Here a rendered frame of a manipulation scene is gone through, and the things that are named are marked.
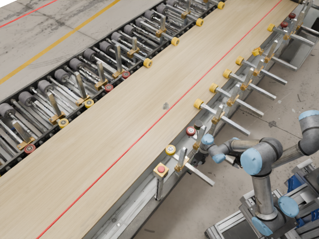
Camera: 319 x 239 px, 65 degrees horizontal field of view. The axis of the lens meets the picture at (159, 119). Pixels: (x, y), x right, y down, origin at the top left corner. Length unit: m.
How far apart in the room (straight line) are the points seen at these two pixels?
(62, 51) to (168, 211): 2.90
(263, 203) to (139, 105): 1.28
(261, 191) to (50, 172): 1.42
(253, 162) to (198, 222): 1.59
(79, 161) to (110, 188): 0.32
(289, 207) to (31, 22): 4.67
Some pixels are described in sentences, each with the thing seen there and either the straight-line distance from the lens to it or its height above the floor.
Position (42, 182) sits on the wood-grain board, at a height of 0.90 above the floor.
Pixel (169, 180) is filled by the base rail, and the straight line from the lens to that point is 2.10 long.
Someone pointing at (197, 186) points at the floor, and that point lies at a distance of 2.87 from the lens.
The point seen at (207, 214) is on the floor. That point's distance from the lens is 2.80.
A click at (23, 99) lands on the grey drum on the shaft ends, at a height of 0.84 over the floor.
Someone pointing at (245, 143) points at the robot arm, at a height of 1.39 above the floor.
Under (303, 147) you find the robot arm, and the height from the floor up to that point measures 1.45.
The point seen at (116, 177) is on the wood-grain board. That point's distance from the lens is 1.90.
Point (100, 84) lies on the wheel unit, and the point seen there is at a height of 0.87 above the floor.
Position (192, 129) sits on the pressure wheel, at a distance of 2.11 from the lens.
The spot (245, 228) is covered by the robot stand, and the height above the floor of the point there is 0.21.
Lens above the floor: 2.65
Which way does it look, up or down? 55 degrees down
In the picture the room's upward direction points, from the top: 4 degrees clockwise
